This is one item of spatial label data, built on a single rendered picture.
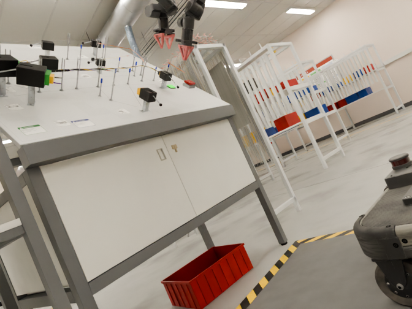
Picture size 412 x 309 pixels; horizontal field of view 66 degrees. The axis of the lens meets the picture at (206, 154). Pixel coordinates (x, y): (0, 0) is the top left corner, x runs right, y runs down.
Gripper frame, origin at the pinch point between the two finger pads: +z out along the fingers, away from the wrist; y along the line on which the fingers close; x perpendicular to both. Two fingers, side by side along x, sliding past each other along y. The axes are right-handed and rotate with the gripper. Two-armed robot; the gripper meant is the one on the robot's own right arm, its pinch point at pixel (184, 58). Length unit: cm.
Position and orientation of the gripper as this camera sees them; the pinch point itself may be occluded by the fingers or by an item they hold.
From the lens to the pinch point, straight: 173.6
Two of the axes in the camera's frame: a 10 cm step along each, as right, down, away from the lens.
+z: -1.3, 9.3, 3.5
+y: -6.7, 1.8, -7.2
